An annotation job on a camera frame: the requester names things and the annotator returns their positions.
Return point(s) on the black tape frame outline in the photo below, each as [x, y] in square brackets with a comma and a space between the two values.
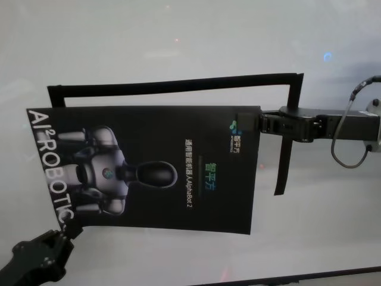
[178, 86]

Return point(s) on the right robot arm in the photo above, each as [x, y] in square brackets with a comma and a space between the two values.
[375, 107]

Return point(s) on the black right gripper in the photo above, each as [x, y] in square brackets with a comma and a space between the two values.
[327, 125]

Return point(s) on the black robot print poster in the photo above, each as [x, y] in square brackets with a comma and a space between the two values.
[154, 167]

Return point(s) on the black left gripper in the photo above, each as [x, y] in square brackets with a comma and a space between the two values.
[41, 250]

